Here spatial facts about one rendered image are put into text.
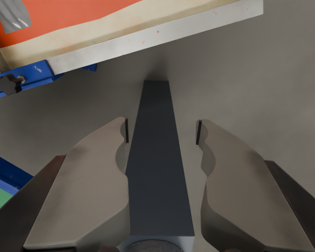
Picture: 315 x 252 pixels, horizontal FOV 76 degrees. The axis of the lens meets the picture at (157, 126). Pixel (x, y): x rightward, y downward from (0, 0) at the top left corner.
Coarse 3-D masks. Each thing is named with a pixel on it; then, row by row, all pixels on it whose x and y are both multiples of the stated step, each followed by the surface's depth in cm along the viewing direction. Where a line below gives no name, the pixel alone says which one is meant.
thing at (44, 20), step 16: (32, 0) 44; (64, 0) 44; (80, 0) 44; (96, 0) 44; (112, 0) 44; (128, 0) 44; (32, 16) 45; (48, 16) 45; (64, 16) 45; (80, 16) 45; (96, 16) 45; (0, 32) 47; (16, 32) 47; (32, 32) 47; (48, 32) 47
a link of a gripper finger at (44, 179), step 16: (48, 176) 7; (16, 192) 7; (32, 192) 7; (0, 208) 6; (16, 208) 6; (32, 208) 6; (0, 224) 6; (16, 224) 6; (32, 224) 6; (0, 240) 5; (16, 240) 5
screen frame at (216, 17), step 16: (240, 0) 41; (256, 0) 41; (192, 16) 42; (208, 16) 42; (224, 16) 42; (240, 16) 42; (144, 32) 44; (160, 32) 44; (176, 32) 44; (192, 32) 44; (80, 48) 46; (96, 48) 45; (112, 48) 45; (128, 48) 45; (144, 48) 45; (48, 64) 47; (64, 64) 47; (80, 64) 47
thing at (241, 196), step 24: (216, 144) 9; (240, 144) 9; (216, 168) 8; (240, 168) 8; (264, 168) 8; (216, 192) 7; (240, 192) 7; (264, 192) 7; (216, 216) 6; (240, 216) 6; (264, 216) 6; (288, 216) 6; (216, 240) 6; (240, 240) 6; (264, 240) 5; (288, 240) 5
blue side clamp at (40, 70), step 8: (32, 64) 46; (40, 64) 46; (8, 72) 47; (16, 72) 47; (24, 72) 47; (32, 72) 47; (40, 72) 47; (48, 72) 47; (32, 80) 48; (40, 80) 47; (48, 80) 47; (24, 88) 48; (0, 96) 49
